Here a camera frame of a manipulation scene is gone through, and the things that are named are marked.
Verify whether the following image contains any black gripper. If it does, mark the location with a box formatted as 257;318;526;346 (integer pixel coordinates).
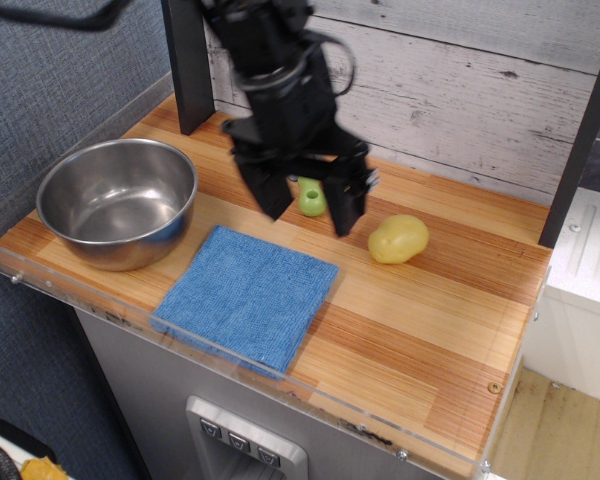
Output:
223;74;377;237

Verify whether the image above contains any yellow toy potato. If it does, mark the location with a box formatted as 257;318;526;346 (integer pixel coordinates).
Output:
368;214;430;264

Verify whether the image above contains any blue microfiber cloth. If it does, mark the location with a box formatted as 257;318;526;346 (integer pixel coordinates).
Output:
150;225;339;379

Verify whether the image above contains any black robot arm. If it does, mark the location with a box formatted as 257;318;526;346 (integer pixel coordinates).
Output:
199;1;376;237

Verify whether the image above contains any stainless steel bowl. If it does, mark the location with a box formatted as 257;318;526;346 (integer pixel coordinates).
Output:
36;138;198;271

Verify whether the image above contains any grey toy kitchen cabinet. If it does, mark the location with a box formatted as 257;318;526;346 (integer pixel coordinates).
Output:
74;304;446;480

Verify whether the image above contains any silver dispenser button panel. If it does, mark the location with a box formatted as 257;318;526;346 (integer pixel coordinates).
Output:
186;395;309;479

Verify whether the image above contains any white ridged side appliance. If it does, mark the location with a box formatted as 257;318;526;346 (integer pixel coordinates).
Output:
521;188;600;399

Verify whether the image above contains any yellow object bottom left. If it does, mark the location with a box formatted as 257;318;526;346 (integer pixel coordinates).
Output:
20;457;70;480

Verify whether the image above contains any green handled grey spatula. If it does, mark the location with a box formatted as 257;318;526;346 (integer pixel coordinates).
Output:
288;175;327;217

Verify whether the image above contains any dark left frame post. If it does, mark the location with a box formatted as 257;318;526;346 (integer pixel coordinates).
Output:
161;0;216;135

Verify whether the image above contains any dark frame post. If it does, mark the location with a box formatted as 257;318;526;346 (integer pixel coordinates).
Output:
161;0;216;135
538;70;600;248

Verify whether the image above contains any dark right frame post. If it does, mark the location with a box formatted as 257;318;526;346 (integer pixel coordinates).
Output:
538;70;600;248

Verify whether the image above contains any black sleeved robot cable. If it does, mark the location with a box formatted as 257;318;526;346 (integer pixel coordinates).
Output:
0;0;131;32

